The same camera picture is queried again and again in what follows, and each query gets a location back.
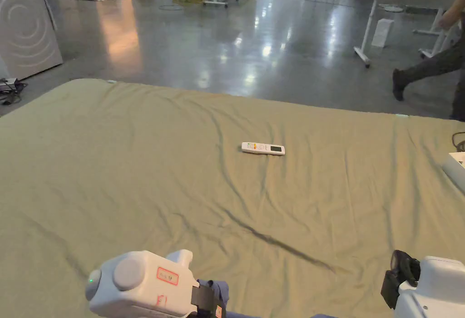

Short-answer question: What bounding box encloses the white remote control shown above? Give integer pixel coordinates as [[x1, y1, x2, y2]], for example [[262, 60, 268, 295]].
[[241, 141, 286, 157]]

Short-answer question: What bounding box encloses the power strip with cables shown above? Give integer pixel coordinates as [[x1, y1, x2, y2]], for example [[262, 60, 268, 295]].
[[0, 77, 29, 106]]

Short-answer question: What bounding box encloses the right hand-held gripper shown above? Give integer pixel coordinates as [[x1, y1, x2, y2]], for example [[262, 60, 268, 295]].
[[380, 249, 465, 318]]

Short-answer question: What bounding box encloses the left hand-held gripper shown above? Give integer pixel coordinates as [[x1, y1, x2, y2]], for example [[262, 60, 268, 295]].
[[85, 249, 227, 318]]

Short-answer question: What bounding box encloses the white box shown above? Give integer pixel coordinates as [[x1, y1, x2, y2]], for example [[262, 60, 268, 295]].
[[442, 152, 465, 188]]

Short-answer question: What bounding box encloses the bed with pale green sheet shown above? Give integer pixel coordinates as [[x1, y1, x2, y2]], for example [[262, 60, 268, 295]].
[[0, 78, 465, 318]]

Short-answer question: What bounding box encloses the white washing machine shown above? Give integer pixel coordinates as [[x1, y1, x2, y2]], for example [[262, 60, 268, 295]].
[[0, 0, 64, 81]]

